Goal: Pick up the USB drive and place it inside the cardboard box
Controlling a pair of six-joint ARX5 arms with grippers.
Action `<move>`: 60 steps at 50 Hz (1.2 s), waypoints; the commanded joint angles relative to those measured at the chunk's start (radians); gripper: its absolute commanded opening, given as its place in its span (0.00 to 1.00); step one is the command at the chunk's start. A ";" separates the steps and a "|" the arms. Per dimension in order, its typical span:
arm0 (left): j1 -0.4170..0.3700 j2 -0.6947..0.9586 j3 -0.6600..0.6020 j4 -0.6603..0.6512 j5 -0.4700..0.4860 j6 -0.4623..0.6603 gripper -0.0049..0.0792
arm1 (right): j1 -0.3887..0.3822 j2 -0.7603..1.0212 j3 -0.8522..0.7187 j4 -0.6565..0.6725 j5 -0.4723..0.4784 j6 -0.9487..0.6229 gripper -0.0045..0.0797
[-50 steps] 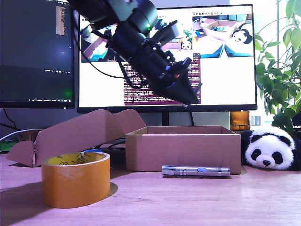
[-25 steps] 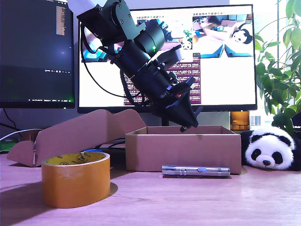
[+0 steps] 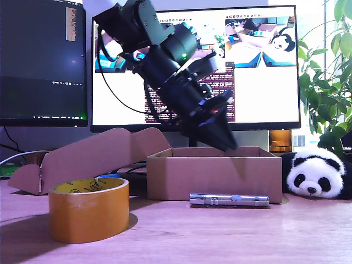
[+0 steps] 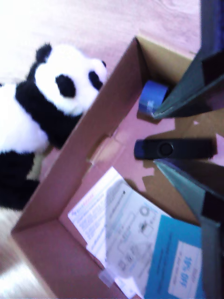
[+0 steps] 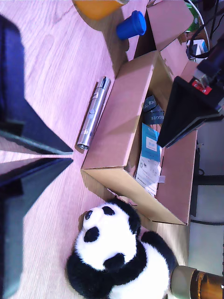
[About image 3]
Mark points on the panda plush toy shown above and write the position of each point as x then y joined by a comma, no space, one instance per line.
316,165

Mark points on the pale grey gripper camera box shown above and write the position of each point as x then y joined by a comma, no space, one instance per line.
213,63

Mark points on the brown cardboard box with lid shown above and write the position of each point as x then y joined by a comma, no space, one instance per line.
192,178

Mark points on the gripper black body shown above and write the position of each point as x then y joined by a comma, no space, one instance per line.
187,101

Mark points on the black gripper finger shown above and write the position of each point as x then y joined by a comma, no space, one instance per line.
206,132
224,123

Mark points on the silver metal flashlight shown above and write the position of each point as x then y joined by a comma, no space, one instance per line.
228,200

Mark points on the yellow-brown packing tape roll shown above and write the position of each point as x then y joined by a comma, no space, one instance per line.
88,217

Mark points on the green leafy plant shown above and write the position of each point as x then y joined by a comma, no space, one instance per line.
327,93

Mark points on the dark computer monitor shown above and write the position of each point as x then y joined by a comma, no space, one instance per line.
41,68

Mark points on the Huawei monitor with bright screen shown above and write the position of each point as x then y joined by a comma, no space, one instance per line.
261,96

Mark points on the green flat object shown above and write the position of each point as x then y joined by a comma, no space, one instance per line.
8,169

